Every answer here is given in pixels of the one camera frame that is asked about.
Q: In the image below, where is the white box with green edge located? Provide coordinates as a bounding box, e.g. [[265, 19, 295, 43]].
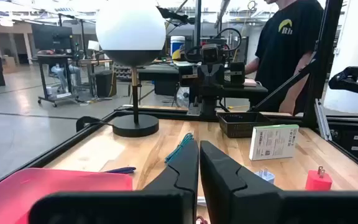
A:
[[248, 124, 300, 162]]

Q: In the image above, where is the black workbench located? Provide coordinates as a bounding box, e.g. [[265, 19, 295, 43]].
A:
[[136, 63, 180, 96]]

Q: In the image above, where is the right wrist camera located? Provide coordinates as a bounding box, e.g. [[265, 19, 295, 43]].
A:
[[201, 43, 220, 65]]

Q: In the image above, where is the black rolling cart desk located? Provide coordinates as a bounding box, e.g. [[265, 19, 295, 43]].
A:
[[35, 53, 81, 108]]

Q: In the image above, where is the pink plastic bin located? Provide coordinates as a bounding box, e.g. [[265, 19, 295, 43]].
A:
[[0, 167, 134, 224]]

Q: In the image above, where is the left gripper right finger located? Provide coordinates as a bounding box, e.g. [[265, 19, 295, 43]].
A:
[[200, 140, 358, 224]]

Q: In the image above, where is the black computer monitor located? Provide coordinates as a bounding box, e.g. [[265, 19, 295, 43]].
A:
[[31, 24, 74, 51]]

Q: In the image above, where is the black trash bin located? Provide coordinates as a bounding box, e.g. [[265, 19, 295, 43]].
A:
[[94, 69, 115, 98]]

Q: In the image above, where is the red plug charger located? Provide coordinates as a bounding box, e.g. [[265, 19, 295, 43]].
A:
[[305, 165, 334, 192]]

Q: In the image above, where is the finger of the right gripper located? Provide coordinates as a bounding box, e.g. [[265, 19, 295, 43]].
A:
[[211, 61, 246, 88], [178, 63, 212, 88]]

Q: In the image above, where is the white and black globe lamp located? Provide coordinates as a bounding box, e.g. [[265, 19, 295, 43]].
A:
[[95, 0, 167, 138]]

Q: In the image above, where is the teal cable bundle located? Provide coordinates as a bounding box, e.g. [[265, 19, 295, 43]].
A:
[[164, 133, 195, 165]]

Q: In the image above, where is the black mesh basket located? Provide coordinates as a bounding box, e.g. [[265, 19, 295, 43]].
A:
[[216, 111, 273, 139]]

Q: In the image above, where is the black table frame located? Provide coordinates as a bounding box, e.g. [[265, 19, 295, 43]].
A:
[[0, 0, 358, 195]]

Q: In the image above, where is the person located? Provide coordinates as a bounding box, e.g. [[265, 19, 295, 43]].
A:
[[50, 58, 82, 91], [244, 0, 324, 115]]

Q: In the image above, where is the white bucket with blue label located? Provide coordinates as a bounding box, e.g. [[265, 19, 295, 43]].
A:
[[170, 35, 186, 57]]

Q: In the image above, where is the white panel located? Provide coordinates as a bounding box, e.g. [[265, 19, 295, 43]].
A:
[[323, 0, 358, 114]]

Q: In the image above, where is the dark blue pen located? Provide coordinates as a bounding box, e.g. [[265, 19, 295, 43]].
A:
[[103, 166, 137, 175]]

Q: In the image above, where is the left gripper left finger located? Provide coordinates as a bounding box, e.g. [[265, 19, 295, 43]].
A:
[[29, 139, 200, 224]]

